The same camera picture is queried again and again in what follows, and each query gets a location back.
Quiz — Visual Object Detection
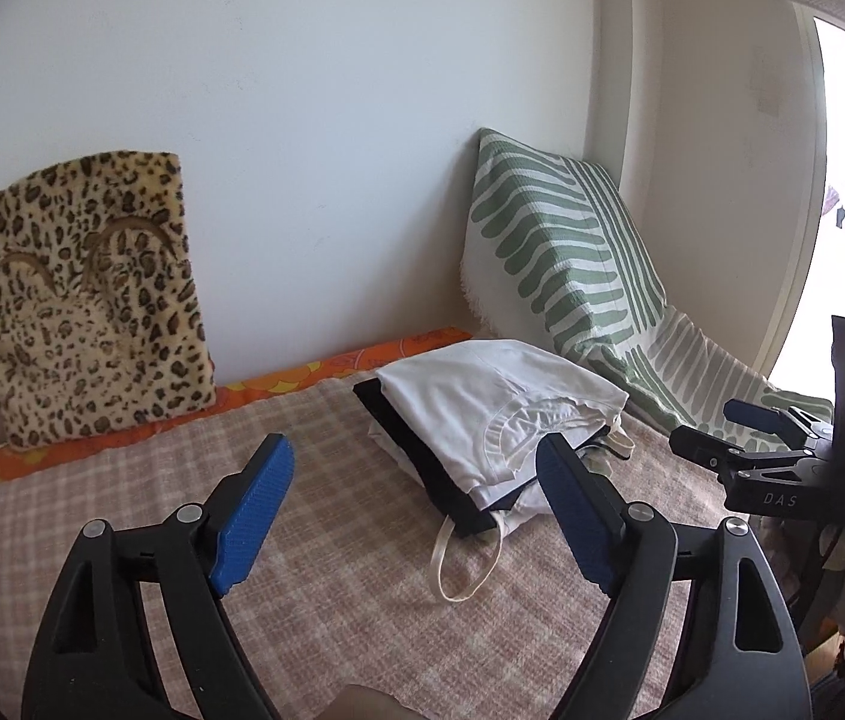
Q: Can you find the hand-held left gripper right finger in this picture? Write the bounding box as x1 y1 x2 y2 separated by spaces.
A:
534 431 814 720

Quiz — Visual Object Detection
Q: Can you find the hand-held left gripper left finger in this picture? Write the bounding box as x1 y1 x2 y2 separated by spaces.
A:
21 431 297 720

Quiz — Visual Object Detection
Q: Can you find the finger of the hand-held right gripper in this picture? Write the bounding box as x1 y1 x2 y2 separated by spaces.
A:
668 424 805 481
722 399 835 458

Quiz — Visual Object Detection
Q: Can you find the white t-shirt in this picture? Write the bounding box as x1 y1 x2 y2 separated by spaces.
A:
375 340 632 507

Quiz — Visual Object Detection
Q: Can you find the plaid blanket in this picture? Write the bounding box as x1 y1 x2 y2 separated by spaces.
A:
0 379 790 720

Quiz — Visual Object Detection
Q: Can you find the black garment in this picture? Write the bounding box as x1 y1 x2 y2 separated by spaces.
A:
352 379 618 537

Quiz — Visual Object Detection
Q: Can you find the green striped pillow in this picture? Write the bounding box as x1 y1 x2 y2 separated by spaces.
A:
458 127 835 458

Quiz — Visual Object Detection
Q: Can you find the leopard print cushion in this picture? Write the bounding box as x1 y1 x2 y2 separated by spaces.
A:
0 150 219 451

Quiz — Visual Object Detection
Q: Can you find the cream strap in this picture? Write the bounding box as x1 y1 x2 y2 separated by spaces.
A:
429 424 637 605

